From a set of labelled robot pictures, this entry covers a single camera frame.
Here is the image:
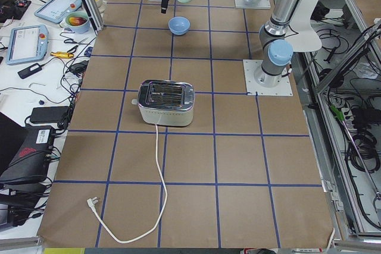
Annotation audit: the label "blue bowl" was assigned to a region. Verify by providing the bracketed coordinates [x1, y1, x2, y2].
[168, 16, 191, 36]

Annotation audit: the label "bowl with lemon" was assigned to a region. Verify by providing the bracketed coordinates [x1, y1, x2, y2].
[95, 0, 107, 13]

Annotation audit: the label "bowl with fruit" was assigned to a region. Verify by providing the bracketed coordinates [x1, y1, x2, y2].
[65, 11, 90, 34]

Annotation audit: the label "cream silver toaster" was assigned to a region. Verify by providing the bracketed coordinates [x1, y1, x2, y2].
[132, 79, 195, 127]

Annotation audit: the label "black scissors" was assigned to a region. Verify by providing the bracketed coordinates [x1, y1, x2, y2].
[63, 37, 88, 45]

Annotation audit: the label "far teach pendant tablet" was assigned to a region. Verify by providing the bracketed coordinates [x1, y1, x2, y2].
[34, 0, 82, 24]

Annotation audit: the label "teach pendant tablet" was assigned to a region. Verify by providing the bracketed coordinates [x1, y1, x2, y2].
[5, 24, 49, 65]
[34, 0, 82, 24]

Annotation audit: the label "gold cylinder tool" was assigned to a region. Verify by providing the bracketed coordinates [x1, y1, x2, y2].
[50, 52, 74, 59]

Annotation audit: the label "near teach pendant tablet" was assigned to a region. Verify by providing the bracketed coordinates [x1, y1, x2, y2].
[5, 24, 49, 65]

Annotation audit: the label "black power adapter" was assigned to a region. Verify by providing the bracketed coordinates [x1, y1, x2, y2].
[30, 106, 68, 124]

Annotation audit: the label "black computer box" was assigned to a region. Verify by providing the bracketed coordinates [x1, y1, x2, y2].
[1, 114, 54, 185]

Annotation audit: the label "white toaster power cord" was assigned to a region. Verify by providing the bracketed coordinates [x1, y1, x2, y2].
[86, 124, 168, 244]

